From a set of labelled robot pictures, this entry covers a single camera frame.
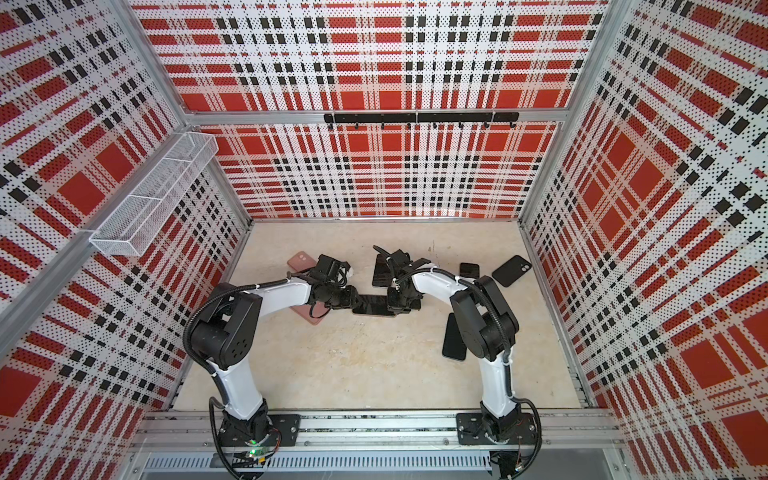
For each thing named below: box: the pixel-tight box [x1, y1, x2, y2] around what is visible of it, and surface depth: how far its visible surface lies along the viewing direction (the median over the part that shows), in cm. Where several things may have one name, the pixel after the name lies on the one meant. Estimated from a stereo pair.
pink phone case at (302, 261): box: [287, 251, 317, 272], surface depth 111 cm
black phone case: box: [492, 255, 532, 287], surface depth 109 cm
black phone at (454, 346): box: [442, 313, 467, 361], surface depth 89 cm
